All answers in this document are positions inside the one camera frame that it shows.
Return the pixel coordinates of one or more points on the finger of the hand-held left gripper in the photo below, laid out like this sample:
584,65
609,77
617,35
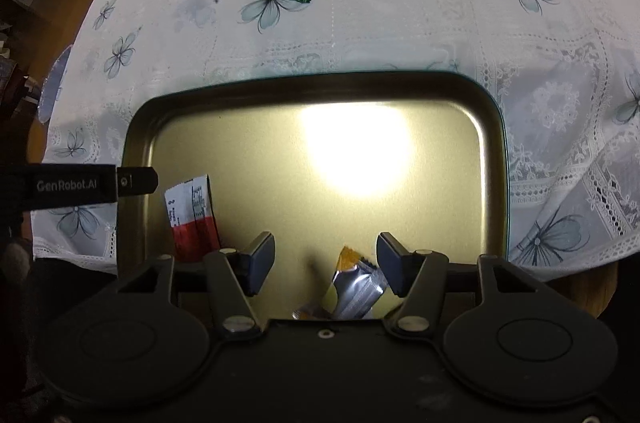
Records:
140,182

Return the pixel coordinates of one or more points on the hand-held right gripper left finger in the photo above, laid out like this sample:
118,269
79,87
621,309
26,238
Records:
261,264

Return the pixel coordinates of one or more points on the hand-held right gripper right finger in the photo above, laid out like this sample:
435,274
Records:
390,264

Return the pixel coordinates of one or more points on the silver and orange snack packet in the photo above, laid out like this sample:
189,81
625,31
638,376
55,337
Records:
350,290

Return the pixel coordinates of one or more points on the red and white snack packet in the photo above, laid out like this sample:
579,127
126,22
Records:
192,223

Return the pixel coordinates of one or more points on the gold metal tray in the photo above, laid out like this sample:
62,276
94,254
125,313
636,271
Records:
240,153

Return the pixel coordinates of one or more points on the pale blue stool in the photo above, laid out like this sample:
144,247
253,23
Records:
52,85

